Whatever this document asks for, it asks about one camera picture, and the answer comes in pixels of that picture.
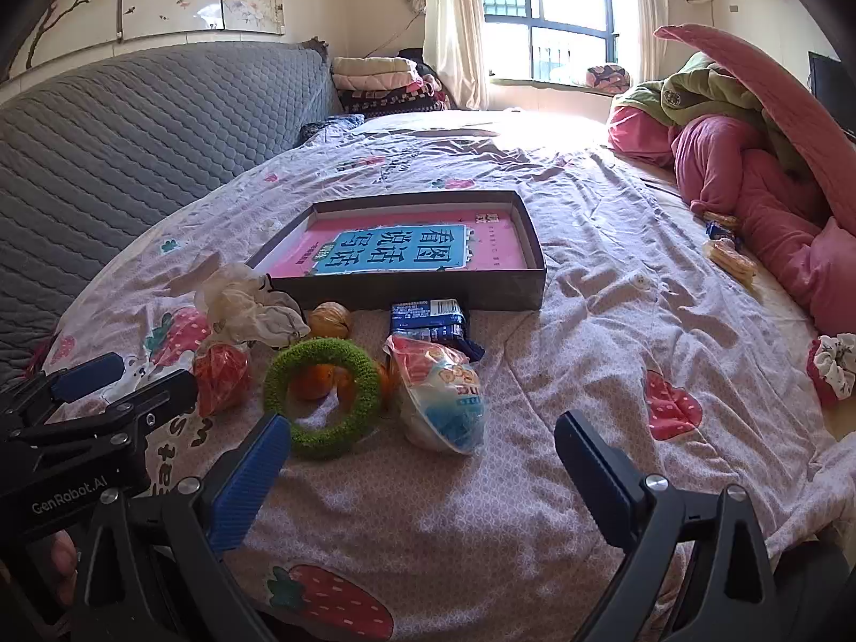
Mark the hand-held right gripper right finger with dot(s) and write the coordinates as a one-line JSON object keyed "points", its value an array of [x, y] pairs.
{"points": [[602, 475]]}

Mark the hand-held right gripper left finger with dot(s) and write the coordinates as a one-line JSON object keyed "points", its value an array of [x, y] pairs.
{"points": [[251, 481]]}

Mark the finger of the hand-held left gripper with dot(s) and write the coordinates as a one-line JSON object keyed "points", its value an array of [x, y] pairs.
{"points": [[157, 394], [87, 374]]}

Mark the orange tangerine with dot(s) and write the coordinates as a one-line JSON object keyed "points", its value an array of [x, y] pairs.
{"points": [[346, 391], [314, 381]]}

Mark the white plastic bag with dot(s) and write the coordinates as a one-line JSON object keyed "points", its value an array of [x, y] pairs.
{"points": [[247, 307]]}

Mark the white printed snack bag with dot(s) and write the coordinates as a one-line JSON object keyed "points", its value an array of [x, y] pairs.
{"points": [[441, 408]]}

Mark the dark cardboard box tray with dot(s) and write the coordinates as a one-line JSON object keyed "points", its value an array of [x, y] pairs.
{"points": [[508, 294]]}

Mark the blue snack packet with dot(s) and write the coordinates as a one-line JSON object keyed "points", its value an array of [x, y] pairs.
{"points": [[428, 321]]}

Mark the person's left hand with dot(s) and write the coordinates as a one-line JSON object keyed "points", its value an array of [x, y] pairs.
{"points": [[63, 558]]}

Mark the floral strawberry bedspread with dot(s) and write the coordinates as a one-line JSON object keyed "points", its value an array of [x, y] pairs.
{"points": [[468, 515]]}

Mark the grey quilted headboard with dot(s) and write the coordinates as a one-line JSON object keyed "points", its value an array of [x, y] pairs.
{"points": [[134, 147]]}

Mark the yellow biscuit packet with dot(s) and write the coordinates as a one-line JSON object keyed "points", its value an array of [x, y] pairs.
{"points": [[732, 261]]}

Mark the white red scrunchie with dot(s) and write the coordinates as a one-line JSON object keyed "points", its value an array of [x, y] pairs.
{"points": [[832, 364]]}

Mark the small blue candy packet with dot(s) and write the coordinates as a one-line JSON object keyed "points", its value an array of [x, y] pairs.
{"points": [[719, 231]]}

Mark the small yellow snack packet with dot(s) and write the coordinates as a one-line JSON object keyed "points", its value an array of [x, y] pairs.
{"points": [[722, 219]]}

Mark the magenta fleece blanket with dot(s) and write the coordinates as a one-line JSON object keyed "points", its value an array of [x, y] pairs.
{"points": [[769, 214]]}

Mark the dark blue patterned cloth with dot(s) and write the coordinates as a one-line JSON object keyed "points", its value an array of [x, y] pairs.
{"points": [[328, 128]]}

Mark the dark checked folded blanket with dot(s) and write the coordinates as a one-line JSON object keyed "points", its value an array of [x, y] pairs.
{"points": [[394, 101]]}

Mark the window ledge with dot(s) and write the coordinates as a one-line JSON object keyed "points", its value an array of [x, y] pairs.
{"points": [[548, 97]]}

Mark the cream folded quilt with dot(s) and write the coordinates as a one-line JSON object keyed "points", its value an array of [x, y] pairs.
{"points": [[378, 70]]}

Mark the patterned folded blanket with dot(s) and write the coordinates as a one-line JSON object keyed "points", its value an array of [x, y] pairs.
{"points": [[608, 77]]}

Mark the green blanket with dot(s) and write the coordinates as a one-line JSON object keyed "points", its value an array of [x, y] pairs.
{"points": [[702, 87]]}

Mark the pink quilt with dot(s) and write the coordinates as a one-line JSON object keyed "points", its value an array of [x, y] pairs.
{"points": [[769, 80]]}

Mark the black television screen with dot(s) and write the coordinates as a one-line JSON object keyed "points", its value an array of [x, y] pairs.
{"points": [[832, 90]]}

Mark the cream curtain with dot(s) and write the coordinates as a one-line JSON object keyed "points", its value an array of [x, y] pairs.
{"points": [[649, 13], [455, 27]]}

